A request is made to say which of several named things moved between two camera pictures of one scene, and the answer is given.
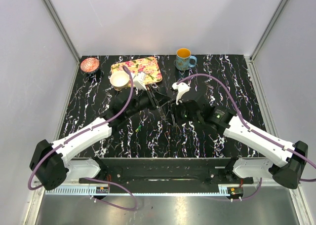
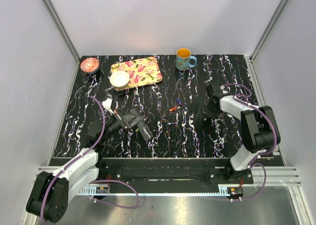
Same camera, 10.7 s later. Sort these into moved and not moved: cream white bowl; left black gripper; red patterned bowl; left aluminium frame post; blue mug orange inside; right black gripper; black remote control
Moved: left black gripper; black remote control; right black gripper
Not moved: left aluminium frame post; cream white bowl; red patterned bowl; blue mug orange inside
